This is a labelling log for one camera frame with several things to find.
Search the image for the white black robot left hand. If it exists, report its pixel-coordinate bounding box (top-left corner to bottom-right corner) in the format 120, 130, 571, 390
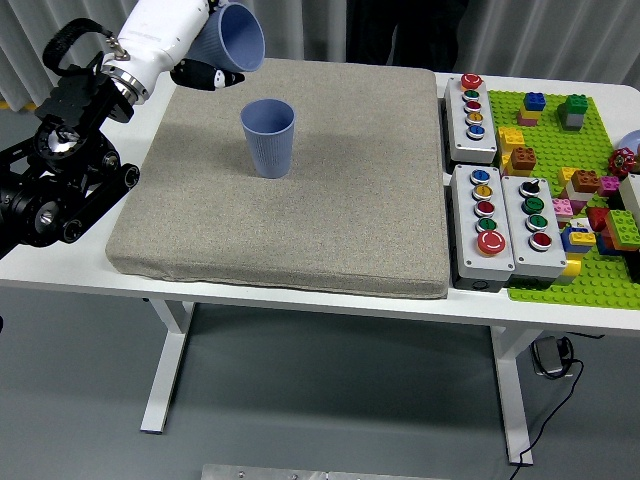
115, 0, 246, 96

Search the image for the blue ribbed plastic cup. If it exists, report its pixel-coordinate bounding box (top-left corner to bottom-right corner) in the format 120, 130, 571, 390
240, 98, 297, 179
192, 2, 266, 72

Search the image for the grey-brown fabric mat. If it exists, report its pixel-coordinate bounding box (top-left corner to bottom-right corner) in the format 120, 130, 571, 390
105, 57, 450, 300

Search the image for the person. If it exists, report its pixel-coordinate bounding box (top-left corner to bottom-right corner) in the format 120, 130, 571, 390
344, 0, 474, 74

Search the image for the grey five-button control box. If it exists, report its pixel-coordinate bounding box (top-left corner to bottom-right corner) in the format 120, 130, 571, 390
449, 163, 517, 292
443, 72, 499, 164

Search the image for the white table leg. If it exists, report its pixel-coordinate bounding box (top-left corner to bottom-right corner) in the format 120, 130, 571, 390
140, 299, 197, 434
489, 325, 544, 466

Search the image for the orange toy brick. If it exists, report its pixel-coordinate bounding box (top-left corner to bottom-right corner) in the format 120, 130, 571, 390
509, 146, 538, 177
570, 169, 602, 194

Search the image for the white pleated curtain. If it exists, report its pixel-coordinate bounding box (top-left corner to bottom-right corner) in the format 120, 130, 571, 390
0, 0, 640, 114

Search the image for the green studded baseplate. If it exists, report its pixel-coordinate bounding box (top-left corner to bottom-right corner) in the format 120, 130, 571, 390
487, 89, 640, 312

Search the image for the grey control box with selector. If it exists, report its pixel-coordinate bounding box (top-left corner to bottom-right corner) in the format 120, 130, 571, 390
500, 174, 569, 288

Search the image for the white toy brick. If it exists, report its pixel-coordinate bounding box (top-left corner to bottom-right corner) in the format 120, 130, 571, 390
563, 181, 595, 203

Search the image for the red toy brick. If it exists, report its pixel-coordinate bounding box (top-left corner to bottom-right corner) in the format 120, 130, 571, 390
585, 206, 612, 233

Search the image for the red valve wheel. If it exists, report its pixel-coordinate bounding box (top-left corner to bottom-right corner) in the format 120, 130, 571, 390
607, 148, 638, 178

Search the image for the pale grey dome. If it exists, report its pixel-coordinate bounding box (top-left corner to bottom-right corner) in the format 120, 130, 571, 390
618, 129, 640, 162

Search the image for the white box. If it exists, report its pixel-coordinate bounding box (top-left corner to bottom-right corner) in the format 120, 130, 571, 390
618, 173, 640, 227

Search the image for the grey power adapter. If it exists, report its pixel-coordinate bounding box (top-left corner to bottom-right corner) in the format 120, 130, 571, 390
530, 335, 574, 379

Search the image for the large green toy brick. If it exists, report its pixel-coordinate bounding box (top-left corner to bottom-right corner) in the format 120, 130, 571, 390
603, 209, 640, 252

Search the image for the black power cable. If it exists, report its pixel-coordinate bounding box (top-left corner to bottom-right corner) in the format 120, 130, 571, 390
514, 339, 585, 469

